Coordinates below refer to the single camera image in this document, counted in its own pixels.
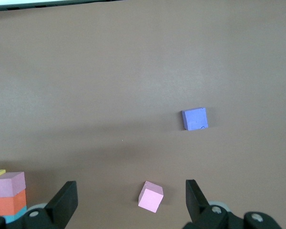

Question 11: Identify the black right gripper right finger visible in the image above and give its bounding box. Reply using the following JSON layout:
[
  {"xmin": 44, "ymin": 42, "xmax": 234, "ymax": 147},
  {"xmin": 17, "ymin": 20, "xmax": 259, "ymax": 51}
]
[{"xmin": 182, "ymin": 179, "xmax": 283, "ymax": 229}]

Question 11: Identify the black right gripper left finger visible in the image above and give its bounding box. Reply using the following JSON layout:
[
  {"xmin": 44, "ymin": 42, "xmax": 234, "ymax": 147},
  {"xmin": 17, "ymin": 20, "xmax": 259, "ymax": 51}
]
[{"xmin": 0, "ymin": 180, "xmax": 79, "ymax": 229}]

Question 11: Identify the blue foam cube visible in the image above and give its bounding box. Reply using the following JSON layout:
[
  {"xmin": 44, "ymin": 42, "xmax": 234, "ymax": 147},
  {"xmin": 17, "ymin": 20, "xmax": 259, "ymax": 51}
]
[{"xmin": 3, "ymin": 205, "xmax": 28, "ymax": 224}]

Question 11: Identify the orange foam cube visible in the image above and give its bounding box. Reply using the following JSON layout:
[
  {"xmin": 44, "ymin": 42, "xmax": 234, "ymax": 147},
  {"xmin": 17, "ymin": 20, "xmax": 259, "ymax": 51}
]
[{"xmin": 0, "ymin": 189, "xmax": 27, "ymax": 217}]

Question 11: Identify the pink foam cube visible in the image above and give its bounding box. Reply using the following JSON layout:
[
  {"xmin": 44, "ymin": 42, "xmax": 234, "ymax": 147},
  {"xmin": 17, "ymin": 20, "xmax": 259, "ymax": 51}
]
[
  {"xmin": 0, "ymin": 171, "xmax": 26, "ymax": 198},
  {"xmin": 138, "ymin": 180, "xmax": 164, "ymax": 213}
]

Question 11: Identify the purple foam cube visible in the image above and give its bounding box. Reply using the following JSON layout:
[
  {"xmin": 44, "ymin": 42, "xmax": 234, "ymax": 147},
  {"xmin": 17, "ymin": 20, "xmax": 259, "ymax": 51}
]
[{"xmin": 181, "ymin": 106, "xmax": 209, "ymax": 132}]

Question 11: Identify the brown table mat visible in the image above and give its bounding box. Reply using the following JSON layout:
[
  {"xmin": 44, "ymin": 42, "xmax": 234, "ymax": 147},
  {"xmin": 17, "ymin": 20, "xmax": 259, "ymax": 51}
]
[{"xmin": 0, "ymin": 0, "xmax": 286, "ymax": 229}]

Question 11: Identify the white table edge rail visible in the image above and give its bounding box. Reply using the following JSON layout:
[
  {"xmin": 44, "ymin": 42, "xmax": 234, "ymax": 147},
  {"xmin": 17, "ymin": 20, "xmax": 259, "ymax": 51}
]
[{"xmin": 0, "ymin": 0, "xmax": 126, "ymax": 12}]

